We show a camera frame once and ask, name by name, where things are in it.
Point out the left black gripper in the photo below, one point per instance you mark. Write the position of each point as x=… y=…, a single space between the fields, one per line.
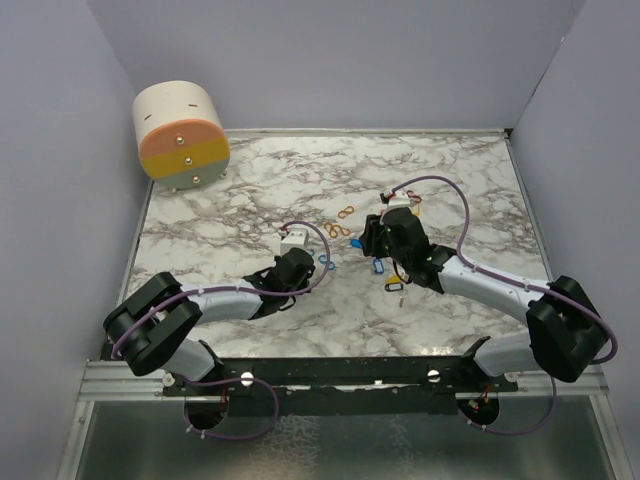
x=304 y=284

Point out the black mounting rail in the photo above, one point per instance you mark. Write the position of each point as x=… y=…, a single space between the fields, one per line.
x=367 y=385

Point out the red S carabiner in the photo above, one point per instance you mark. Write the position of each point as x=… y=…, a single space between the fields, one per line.
x=413 y=196

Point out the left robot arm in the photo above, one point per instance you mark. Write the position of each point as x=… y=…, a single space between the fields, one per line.
x=149 y=329

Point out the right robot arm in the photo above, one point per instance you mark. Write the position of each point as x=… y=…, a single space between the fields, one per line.
x=563 y=336

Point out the pastel three-drawer cylinder box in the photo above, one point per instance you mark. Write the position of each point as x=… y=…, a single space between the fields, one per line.
x=181 y=143

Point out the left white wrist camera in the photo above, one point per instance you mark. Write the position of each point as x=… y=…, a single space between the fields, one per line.
x=293 y=237

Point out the blue framed key tag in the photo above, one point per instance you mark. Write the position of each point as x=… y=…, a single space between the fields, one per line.
x=378 y=266

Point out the orange S carabiner far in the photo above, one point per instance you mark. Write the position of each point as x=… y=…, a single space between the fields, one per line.
x=346 y=211

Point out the aluminium extrusion frame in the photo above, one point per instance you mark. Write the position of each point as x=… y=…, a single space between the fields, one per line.
x=112 y=381

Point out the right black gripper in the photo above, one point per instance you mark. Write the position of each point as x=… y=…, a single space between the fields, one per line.
x=374 y=228

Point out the blue S carabiner right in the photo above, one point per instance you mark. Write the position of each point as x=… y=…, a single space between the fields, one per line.
x=323 y=259

